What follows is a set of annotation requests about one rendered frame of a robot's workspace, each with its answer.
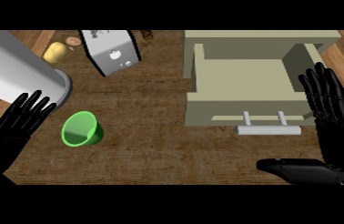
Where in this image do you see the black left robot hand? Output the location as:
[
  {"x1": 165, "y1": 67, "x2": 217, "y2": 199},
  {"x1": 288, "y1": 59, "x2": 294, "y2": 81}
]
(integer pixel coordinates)
[{"x1": 0, "y1": 89, "x2": 58, "y2": 186}]

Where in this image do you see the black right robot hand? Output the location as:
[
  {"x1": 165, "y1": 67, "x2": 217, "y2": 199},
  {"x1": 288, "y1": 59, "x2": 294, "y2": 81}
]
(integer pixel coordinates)
[{"x1": 256, "y1": 62, "x2": 344, "y2": 186}]

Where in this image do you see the green cup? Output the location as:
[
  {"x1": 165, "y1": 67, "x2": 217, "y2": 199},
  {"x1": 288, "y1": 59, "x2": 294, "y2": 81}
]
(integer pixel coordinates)
[{"x1": 61, "y1": 110, "x2": 105, "y2": 148}]

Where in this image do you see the beige drawer front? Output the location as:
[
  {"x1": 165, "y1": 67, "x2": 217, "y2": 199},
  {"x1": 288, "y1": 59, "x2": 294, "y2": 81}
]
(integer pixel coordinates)
[{"x1": 185, "y1": 91, "x2": 316, "y2": 127}]

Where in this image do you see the beige open drawer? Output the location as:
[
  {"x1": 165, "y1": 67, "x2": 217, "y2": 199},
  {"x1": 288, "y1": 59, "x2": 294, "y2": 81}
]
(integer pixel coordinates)
[{"x1": 186, "y1": 43, "x2": 326, "y2": 127}]

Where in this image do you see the large white cylinder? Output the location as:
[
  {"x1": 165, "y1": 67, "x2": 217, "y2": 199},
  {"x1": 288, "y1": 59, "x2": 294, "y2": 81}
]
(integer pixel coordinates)
[{"x1": 0, "y1": 30, "x2": 74, "y2": 113}]

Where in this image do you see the yellow potato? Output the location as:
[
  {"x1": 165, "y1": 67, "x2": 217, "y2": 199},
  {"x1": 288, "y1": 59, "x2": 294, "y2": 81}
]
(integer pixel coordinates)
[{"x1": 41, "y1": 41, "x2": 70, "y2": 65}]

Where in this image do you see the tan mushroom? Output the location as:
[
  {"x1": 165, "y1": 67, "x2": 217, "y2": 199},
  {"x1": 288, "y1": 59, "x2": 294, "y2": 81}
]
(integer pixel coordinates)
[{"x1": 65, "y1": 36, "x2": 83, "y2": 47}]

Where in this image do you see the white carton with black edges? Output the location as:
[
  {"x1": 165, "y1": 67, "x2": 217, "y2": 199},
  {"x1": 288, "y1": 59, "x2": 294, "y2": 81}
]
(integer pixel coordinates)
[{"x1": 80, "y1": 30, "x2": 142, "y2": 77}]

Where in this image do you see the beige cabinet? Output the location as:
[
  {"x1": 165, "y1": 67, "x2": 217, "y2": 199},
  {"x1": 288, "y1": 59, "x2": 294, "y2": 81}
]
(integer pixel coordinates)
[{"x1": 183, "y1": 30, "x2": 343, "y2": 80}]

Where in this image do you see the brown object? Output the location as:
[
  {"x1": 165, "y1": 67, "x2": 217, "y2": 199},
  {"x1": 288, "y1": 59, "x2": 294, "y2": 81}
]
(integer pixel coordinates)
[{"x1": 139, "y1": 30, "x2": 155, "y2": 41}]

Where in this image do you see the white drawer handle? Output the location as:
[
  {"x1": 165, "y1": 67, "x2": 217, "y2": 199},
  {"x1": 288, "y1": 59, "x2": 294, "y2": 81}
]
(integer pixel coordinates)
[{"x1": 236, "y1": 110, "x2": 303, "y2": 137}]

